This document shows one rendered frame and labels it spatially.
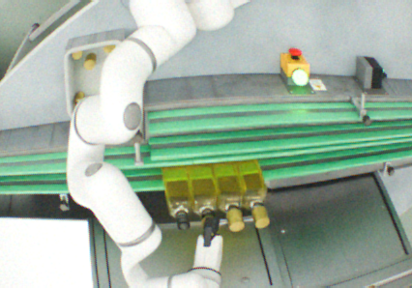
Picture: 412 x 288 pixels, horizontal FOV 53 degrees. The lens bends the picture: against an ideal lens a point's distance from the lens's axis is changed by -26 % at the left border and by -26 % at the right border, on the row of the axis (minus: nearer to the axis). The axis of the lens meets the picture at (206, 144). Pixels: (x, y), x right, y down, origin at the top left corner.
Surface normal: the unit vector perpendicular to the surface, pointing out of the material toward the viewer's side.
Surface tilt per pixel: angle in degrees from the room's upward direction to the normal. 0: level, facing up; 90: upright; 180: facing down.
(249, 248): 90
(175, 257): 90
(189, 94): 90
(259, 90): 90
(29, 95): 0
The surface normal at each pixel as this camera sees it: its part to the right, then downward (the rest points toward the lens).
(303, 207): 0.00, -0.80
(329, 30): 0.15, 0.59
